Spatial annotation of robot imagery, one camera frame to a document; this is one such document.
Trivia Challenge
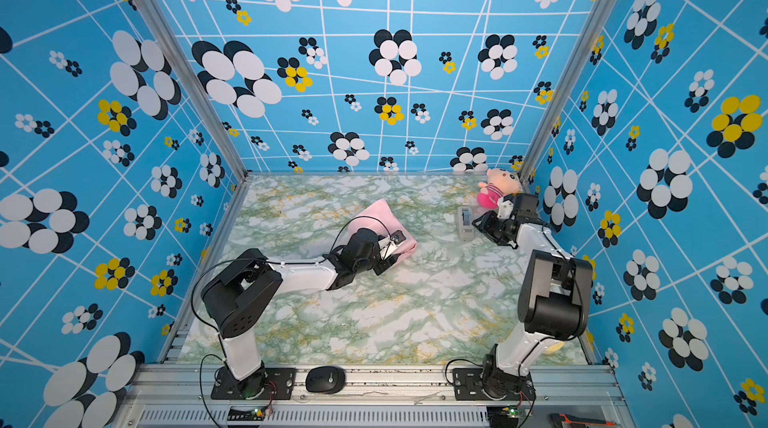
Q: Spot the aluminium frame post right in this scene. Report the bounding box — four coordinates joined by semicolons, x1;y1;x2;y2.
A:
520;0;618;190

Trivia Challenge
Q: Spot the black computer mouse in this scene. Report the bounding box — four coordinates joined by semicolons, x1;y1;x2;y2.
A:
305;365;346;395

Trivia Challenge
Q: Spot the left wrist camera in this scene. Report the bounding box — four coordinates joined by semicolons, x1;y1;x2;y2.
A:
386;230;407;257

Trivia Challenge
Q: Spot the pink plush pig toy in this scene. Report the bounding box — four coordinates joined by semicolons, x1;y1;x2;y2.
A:
477;168;522;210

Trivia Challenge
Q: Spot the purple wrapping paper sheet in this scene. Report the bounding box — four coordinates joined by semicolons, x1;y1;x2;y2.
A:
347;199;418;266

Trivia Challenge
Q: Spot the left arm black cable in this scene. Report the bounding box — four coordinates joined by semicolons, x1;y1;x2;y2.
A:
189;214;397;428

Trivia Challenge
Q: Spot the green circuit board left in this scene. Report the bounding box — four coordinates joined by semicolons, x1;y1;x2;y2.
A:
227;407;272;422

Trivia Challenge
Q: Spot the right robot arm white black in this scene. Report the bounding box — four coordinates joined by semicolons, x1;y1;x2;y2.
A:
472;193;593;401

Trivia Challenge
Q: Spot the orange black tool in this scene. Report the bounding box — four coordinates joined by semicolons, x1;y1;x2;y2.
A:
549;413;616;428

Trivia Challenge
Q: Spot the aluminium frame post left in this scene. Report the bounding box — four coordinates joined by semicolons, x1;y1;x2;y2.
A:
101;0;248;182

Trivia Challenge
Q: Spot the green circuit board right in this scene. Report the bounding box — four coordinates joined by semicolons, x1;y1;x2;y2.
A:
486;406;529;426

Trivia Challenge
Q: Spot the green circuit board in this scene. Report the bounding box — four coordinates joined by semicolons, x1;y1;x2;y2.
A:
227;407;272;422
486;406;529;426

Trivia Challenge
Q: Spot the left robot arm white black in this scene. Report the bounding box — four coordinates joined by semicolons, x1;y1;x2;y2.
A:
201;228;409;400

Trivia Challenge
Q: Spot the aluminium front rail base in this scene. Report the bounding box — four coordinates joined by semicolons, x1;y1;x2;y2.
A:
114;365;635;427

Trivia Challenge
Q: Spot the aluminium frame post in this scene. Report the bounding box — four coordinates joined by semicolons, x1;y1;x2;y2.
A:
101;0;248;182
520;0;618;190

